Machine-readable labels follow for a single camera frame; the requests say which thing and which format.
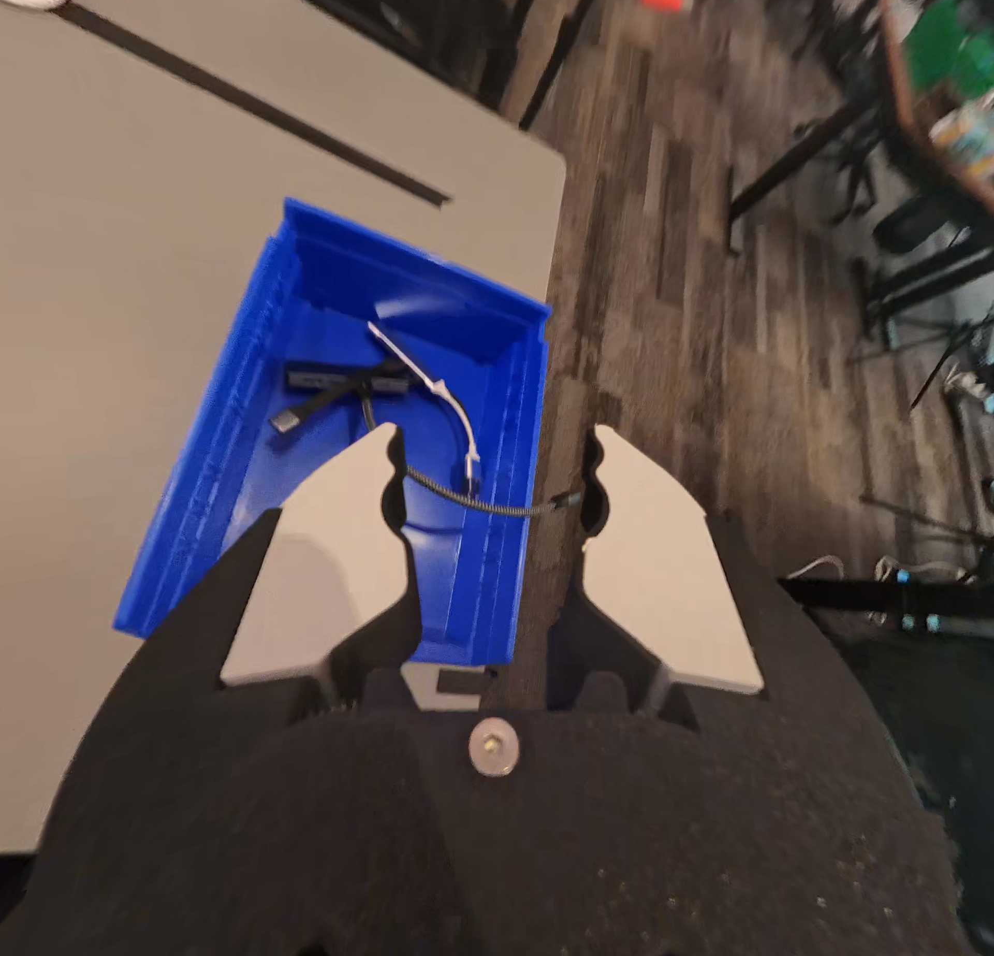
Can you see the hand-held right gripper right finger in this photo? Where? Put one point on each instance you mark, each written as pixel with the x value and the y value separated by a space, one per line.
pixel 668 583

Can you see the grey usb hub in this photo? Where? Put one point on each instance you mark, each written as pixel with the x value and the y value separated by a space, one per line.
pixel 310 377

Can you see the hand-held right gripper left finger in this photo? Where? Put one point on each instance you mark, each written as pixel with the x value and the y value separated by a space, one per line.
pixel 326 552

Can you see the blue plastic bin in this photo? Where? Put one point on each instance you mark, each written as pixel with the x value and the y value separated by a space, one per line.
pixel 435 567

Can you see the wooden office desk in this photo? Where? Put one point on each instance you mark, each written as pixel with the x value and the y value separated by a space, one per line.
pixel 901 94

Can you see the green plastic crate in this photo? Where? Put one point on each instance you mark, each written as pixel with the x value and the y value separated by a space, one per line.
pixel 943 39

